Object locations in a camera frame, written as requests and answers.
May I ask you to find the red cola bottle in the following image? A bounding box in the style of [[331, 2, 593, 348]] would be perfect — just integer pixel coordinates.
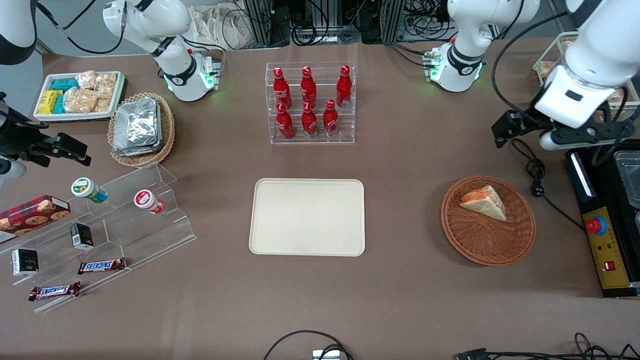
[[322, 99, 340, 138], [336, 64, 353, 109], [272, 67, 293, 110], [276, 102, 295, 140], [300, 65, 318, 108], [301, 101, 319, 138]]

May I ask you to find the light wicker basket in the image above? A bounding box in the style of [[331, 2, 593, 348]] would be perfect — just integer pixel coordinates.
[[107, 92, 176, 169]]

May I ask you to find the clear acrylic stepped shelf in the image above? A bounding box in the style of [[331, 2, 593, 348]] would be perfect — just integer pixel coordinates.
[[0, 162, 198, 315]]

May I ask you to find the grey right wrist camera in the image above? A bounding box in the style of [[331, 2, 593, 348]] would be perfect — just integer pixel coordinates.
[[0, 156, 27, 189]]

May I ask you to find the clear acrylic bottle rack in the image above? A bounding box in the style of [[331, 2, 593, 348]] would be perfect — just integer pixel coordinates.
[[265, 61, 357, 146]]

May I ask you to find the white cloth bag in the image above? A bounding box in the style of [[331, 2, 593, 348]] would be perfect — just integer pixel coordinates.
[[187, 4, 257, 51]]

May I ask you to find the yellow snack pack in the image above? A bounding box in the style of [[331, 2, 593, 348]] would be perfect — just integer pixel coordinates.
[[38, 89, 64, 115]]

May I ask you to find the white rectangular snack tray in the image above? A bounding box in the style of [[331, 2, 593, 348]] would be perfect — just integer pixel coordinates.
[[33, 70, 126, 123]]

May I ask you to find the triangular sandwich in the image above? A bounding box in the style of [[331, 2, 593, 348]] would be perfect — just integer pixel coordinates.
[[459, 185, 508, 222]]

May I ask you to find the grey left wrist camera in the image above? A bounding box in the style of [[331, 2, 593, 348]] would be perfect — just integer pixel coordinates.
[[539, 131, 608, 152]]

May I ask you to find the red lid cup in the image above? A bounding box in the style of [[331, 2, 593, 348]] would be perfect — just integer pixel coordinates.
[[133, 189, 166, 215]]

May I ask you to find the black machine with yellow panel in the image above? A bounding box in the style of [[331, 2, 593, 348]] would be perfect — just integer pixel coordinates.
[[565, 144, 640, 300]]

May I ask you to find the green lid cup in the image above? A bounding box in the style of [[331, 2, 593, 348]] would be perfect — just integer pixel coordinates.
[[70, 177, 109, 204]]

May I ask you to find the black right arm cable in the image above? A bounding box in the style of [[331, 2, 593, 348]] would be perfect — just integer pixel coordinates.
[[36, 0, 127, 55]]

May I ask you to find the red tartan cookie box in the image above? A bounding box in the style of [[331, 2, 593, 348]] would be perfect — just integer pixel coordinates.
[[0, 194, 72, 245]]

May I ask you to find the white wire rack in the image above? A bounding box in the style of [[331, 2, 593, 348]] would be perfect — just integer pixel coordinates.
[[532, 31, 640, 126]]

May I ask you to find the small black box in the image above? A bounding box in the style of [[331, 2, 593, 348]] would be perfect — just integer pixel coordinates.
[[11, 248, 40, 277], [69, 222, 95, 251]]

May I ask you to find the black power cable with plug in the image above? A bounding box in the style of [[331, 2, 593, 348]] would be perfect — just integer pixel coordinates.
[[509, 138, 587, 232]]

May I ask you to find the Snickers bar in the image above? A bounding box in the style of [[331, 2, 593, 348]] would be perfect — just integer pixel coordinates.
[[77, 257, 127, 276], [28, 281, 82, 302]]

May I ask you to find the black cable with connector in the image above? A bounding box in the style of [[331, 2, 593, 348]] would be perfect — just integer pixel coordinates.
[[454, 332, 640, 360]]

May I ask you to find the brown wicker basket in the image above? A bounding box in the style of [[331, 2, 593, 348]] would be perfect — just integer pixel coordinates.
[[440, 175, 537, 267]]

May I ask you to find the stack of foil containers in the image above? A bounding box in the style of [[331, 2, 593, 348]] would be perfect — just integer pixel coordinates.
[[112, 97, 162, 157]]

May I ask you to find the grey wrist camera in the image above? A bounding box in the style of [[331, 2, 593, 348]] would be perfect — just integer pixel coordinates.
[[539, 131, 608, 152], [0, 156, 27, 189]]

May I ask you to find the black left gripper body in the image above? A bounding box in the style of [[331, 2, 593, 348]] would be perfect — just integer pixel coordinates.
[[520, 111, 640, 149]]

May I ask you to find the black looped cable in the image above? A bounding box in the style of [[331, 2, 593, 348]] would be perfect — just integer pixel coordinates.
[[263, 329, 354, 360]]

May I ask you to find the beige plastic tray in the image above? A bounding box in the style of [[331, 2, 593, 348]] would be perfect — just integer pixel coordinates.
[[249, 178, 366, 257]]

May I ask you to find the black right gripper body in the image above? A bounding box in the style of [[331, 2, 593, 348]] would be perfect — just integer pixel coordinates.
[[0, 92, 59, 168]]

